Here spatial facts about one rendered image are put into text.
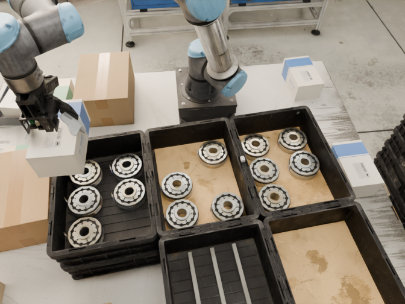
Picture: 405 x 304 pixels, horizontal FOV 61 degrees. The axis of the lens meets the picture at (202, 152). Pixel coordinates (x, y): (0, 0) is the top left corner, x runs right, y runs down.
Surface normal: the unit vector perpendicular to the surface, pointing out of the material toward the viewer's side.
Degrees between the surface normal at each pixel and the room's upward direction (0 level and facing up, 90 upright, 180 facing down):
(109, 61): 0
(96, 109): 90
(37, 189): 0
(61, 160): 90
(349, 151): 0
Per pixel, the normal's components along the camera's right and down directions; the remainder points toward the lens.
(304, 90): 0.18, 0.79
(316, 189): 0.00, -0.59
